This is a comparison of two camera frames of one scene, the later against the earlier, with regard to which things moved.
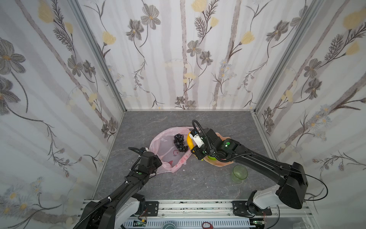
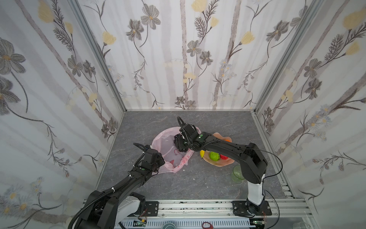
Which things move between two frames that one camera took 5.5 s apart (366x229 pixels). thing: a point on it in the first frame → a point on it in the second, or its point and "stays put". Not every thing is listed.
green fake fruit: [211, 158] stays put
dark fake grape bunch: [179, 142] stays put
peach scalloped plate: [216, 162] stays put
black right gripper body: [198, 149] → [180, 141]
